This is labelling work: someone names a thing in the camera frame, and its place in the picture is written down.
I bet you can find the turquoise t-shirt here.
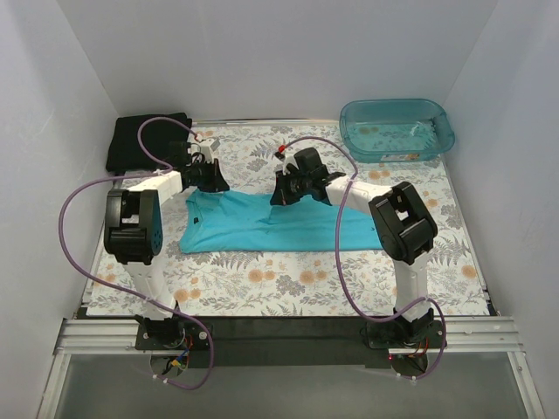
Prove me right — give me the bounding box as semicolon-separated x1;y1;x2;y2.
177;191;385;255

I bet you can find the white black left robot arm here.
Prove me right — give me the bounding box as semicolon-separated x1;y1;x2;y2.
104;139;230;349

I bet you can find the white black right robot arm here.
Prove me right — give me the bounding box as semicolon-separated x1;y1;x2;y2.
270;147;438;348

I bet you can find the folded black t-shirt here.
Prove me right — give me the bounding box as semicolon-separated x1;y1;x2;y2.
105;112;193;175

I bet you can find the teal transparent plastic bin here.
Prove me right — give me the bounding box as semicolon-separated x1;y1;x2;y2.
339;99;456;163

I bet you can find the floral patterned table mat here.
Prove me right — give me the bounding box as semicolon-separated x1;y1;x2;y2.
85;122;488;318

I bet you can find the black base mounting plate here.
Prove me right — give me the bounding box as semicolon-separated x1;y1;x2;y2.
134;316;445;370

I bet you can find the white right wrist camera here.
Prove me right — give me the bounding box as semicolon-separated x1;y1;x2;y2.
274;145;299;175

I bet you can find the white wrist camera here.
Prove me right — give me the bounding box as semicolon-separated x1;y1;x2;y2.
274;145;299;175
192;134;220;163

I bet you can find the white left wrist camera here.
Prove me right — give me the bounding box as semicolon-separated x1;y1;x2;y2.
192;134;220;163

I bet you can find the aluminium frame rail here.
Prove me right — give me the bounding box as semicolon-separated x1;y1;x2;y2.
38;316;544;418

